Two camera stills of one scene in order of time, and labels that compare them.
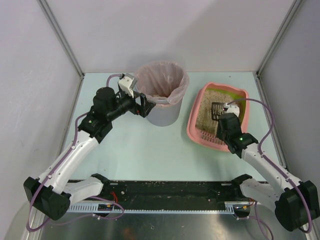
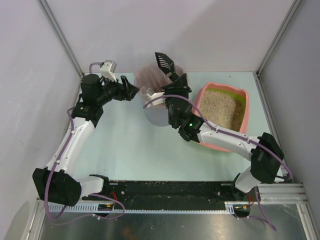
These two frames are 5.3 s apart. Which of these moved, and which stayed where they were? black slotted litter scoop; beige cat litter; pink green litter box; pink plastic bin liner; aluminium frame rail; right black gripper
Moved: right black gripper; black slotted litter scoop
Stayed: beige cat litter; aluminium frame rail; pink green litter box; pink plastic bin liner
